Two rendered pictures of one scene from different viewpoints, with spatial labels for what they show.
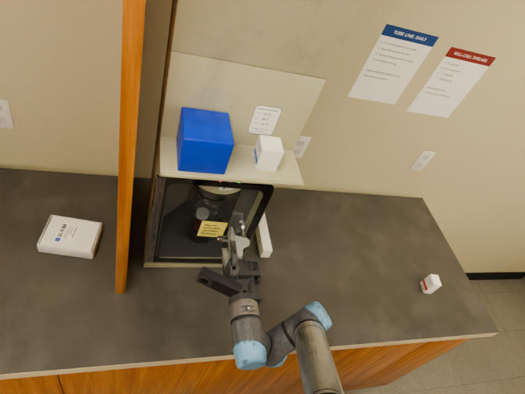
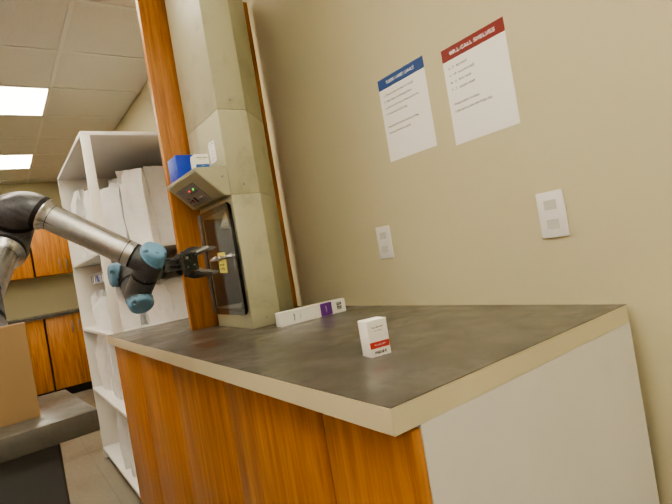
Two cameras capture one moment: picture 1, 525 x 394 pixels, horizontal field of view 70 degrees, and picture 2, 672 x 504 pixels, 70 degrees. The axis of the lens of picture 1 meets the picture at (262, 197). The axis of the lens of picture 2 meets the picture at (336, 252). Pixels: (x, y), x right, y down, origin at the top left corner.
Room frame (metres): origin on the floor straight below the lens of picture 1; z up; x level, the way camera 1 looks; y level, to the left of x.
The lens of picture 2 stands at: (0.86, -1.72, 1.16)
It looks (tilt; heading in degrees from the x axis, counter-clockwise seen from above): 0 degrees down; 83
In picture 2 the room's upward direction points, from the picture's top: 10 degrees counter-clockwise
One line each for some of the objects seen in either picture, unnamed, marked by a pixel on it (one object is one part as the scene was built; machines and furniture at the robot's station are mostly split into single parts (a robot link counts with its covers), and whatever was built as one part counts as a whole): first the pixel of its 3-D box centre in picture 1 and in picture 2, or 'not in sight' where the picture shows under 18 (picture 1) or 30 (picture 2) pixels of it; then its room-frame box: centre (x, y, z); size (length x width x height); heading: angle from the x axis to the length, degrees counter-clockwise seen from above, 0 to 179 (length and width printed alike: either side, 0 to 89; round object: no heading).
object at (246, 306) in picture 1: (244, 310); not in sight; (0.47, -0.08, 1.20); 0.08 x 0.05 x 0.08; 118
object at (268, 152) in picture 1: (267, 153); (200, 164); (0.66, 0.03, 1.54); 0.05 x 0.05 x 0.06; 25
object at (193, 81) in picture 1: (210, 161); (248, 221); (0.79, 0.18, 1.33); 0.32 x 0.25 x 0.77; 118
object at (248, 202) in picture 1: (205, 227); (221, 261); (0.67, 0.11, 1.19); 0.30 x 0.01 x 0.40; 117
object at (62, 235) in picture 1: (71, 236); not in sight; (0.59, 0.50, 0.96); 0.16 x 0.12 x 0.04; 109
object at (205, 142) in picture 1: (203, 141); (186, 169); (0.59, 0.16, 1.56); 0.10 x 0.10 x 0.09; 28
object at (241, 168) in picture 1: (229, 175); (197, 190); (0.63, 0.09, 1.46); 0.32 x 0.11 x 0.10; 118
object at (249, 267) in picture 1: (242, 281); (178, 264); (0.55, -0.04, 1.20); 0.12 x 0.09 x 0.08; 28
